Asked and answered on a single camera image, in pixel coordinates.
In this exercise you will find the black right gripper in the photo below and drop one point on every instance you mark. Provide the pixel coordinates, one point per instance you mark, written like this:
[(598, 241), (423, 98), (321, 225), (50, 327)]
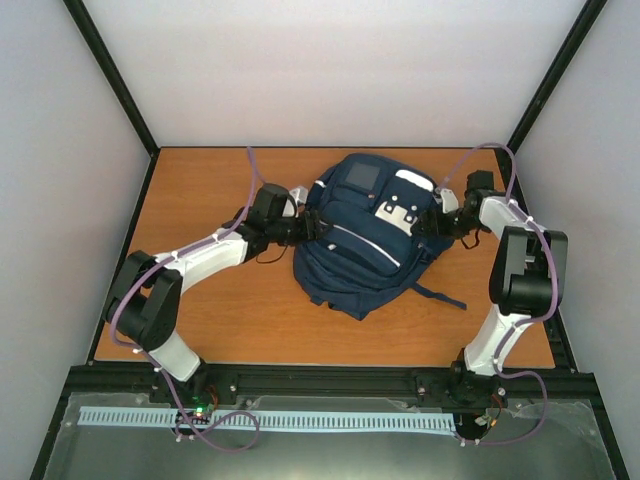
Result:
[(439, 229)]

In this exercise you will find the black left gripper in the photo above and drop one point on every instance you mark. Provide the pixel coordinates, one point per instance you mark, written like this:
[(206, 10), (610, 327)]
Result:
[(311, 230)]

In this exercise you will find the navy blue backpack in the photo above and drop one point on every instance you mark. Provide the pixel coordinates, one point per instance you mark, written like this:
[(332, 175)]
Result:
[(369, 255)]

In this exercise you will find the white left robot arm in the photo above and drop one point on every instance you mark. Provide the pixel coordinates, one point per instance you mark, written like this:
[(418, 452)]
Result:
[(143, 302)]

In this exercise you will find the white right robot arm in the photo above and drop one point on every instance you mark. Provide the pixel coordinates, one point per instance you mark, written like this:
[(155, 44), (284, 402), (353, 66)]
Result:
[(525, 285)]

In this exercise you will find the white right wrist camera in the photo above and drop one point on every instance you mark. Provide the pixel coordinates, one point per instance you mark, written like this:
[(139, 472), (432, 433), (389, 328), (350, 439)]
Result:
[(446, 200)]

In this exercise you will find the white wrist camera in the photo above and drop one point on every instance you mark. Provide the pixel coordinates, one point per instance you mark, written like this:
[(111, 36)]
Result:
[(296, 199), (446, 200)]

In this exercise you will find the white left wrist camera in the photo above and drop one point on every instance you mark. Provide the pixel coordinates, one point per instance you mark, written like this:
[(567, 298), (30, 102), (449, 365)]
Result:
[(296, 199)]

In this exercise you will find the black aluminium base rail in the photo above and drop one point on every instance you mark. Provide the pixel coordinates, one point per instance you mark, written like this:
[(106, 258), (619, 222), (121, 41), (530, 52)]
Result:
[(443, 388)]

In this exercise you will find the light blue slotted cable duct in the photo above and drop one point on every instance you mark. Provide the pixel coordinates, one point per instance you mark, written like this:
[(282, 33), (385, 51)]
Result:
[(271, 421)]

